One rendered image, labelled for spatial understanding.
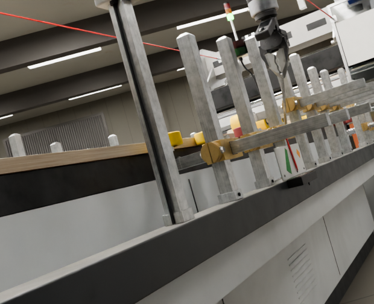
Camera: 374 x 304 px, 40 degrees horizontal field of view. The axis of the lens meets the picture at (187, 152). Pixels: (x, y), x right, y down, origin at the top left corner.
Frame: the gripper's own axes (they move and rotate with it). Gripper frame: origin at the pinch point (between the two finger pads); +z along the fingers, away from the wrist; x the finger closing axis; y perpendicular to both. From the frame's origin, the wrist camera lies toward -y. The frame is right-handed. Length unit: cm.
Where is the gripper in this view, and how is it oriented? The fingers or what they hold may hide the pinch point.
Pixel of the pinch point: (281, 74)
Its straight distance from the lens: 163.7
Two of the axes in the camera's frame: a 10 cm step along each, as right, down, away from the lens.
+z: 2.7, 9.6, -0.4
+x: -8.4, 2.6, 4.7
